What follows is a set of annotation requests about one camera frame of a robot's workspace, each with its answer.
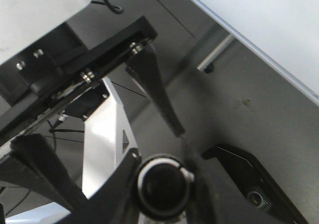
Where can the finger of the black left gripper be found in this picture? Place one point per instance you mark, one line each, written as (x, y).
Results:
(142, 66)
(34, 151)

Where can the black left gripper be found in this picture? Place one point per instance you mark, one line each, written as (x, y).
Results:
(51, 73)

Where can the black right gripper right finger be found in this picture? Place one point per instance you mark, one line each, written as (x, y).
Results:
(215, 198)

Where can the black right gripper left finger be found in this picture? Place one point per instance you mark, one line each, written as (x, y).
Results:
(115, 202)

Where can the black white whiteboard marker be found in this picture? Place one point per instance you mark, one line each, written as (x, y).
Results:
(163, 187)

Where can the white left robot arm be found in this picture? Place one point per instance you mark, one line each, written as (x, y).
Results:
(22, 22)

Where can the white robot base link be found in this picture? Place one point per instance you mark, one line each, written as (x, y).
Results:
(107, 139)

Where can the large white whiteboard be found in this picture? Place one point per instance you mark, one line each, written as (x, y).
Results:
(285, 33)

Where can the aluminium table leg bar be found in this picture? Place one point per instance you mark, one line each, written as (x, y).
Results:
(207, 64)

